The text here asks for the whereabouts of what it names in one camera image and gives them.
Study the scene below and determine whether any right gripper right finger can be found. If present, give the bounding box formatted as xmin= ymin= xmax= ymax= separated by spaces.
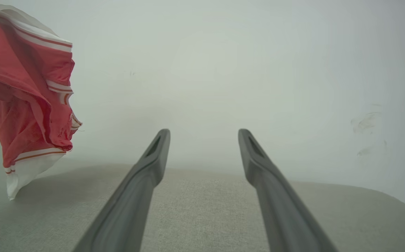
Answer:
xmin=238 ymin=128 xmax=339 ymax=252

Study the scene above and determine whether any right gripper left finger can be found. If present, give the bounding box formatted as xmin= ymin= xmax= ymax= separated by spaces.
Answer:
xmin=73 ymin=128 xmax=171 ymax=252

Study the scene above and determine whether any red and white jersey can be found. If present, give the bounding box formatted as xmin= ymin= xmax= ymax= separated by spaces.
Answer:
xmin=0 ymin=3 xmax=83 ymax=201

